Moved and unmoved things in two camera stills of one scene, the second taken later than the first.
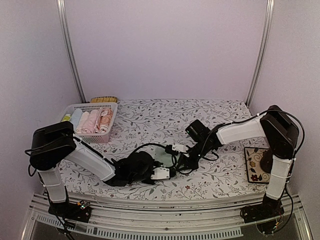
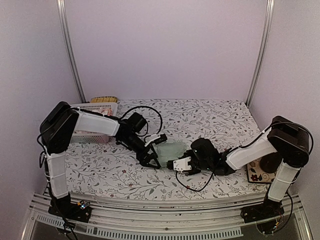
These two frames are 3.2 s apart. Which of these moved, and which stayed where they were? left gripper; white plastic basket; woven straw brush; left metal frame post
Moved: left gripper
Stayed: left metal frame post; woven straw brush; white plastic basket
